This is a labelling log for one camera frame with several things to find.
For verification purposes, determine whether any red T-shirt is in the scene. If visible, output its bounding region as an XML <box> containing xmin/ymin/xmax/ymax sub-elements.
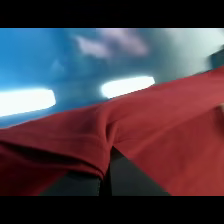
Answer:
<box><xmin>0</xmin><ymin>65</ymin><xmax>224</xmax><ymax>197</ymax></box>

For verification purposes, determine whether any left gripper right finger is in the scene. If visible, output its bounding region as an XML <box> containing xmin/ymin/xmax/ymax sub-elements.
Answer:
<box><xmin>101</xmin><ymin>146</ymin><xmax>172</xmax><ymax>197</ymax></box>

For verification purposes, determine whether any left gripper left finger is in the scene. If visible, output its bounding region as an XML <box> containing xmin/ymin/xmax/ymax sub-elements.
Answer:
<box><xmin>39</xmin><ymin>170</ymin><xmax>102</xmax><ymax>197</ymax></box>

